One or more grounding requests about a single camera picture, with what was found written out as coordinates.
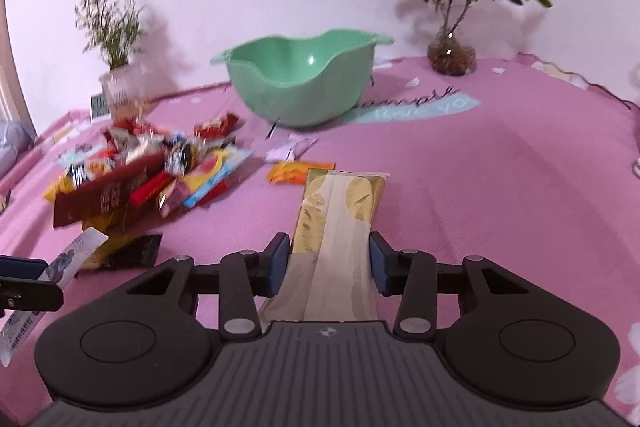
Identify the blue edged snack packet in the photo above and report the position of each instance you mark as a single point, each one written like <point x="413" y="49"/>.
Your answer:
<point x="218" y="182"/>

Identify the green plastic bowl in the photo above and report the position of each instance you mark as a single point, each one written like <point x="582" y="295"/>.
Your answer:
<point x="303" y="82"/>

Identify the thin plant in clear jar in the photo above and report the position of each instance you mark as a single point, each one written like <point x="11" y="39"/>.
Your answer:
<point x="113" y="28"/>

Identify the red snack packet at back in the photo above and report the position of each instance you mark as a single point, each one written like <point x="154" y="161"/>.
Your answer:
<point x="216" y="128"/>

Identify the small digital clock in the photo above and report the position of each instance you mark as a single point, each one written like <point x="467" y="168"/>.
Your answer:
<point x="98" y="106"/>

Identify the pink printed tablecloth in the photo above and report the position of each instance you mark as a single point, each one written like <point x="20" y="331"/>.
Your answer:
<point x="537" y="178"/>

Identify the orange small snack packet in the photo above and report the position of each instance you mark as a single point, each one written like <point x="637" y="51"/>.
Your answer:
<point x="294" y="172"/>

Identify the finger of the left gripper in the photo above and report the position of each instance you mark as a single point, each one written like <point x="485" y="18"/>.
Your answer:
<point x="22" y="289"/>

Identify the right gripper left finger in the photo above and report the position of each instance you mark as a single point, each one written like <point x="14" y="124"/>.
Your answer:
<point x="242" y="277"/>

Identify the white long snack packet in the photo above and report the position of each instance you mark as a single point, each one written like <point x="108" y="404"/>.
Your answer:
<point x="17" y="325"/>

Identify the dark red snack bag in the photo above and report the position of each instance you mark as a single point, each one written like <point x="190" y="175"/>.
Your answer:
<point x="106" y="194"/>

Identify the black gold snack packet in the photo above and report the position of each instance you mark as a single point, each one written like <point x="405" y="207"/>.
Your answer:
<point x="125" y="253"/>

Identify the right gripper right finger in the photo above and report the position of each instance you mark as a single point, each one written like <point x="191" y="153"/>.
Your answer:
<point x="412" y="275"/>

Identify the beige gold leaf snack pack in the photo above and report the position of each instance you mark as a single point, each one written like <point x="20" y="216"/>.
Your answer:
<point x="328" y="278"/>

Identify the small lilac sachet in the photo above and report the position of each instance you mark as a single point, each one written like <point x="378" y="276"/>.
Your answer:
<point x="289" y="150"/>

